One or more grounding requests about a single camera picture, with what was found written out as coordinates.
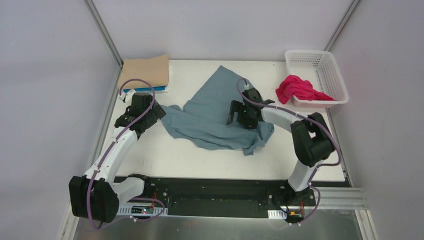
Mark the grey-blue t shirt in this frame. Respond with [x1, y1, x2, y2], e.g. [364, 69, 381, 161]
[161, 66, 275, 156]

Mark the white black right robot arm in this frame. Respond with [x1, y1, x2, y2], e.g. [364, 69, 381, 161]
[226, 88, 336, 205]

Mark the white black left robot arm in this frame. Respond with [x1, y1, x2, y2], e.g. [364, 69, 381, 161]
[68, 92, 166, 223]

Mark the folded blue white t shirt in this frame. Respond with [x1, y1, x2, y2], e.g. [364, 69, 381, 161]
[122, 86, 169, 94]

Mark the folded tan t shirt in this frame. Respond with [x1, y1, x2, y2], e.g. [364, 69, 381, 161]
[118, 54, 169, 88]

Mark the pink red t shirt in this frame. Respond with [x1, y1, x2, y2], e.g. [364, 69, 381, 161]
[275, 74, 335, 104]

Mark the white plastic laundry basket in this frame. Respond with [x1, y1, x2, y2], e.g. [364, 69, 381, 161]
[285, 49, 349, 109]

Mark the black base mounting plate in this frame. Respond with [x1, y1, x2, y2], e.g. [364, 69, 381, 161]
[117, 175, 318, 219]

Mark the left controller circuit board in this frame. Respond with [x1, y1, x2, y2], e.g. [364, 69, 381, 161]
[131, 205, 154, 215]

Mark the controller circuit board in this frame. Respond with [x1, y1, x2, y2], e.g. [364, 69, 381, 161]
[287, 211, 304, 221]
[131, 205, 154, 215]

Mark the right controller circuit board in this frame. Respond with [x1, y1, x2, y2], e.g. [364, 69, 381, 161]
[287, 211, 304, 221]

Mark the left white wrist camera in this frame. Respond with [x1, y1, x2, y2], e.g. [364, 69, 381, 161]
[118, 89, 136, 103]

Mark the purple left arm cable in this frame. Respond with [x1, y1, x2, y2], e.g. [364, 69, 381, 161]
[84, 78, 166, 232]

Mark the left aluminium frame post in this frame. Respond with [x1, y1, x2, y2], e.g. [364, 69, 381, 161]
[84, 0, 124, 69]

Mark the aluminium frame post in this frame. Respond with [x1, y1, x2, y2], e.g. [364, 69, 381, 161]
[84, 0, 124, 69]
[324, 0, 362, 52]

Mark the aluminium front rail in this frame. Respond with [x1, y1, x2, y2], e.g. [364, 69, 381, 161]
[69, 181, 369, 210]

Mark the right aluminium frame post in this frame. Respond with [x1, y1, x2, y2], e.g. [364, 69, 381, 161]
[324, 0, 362, 52]

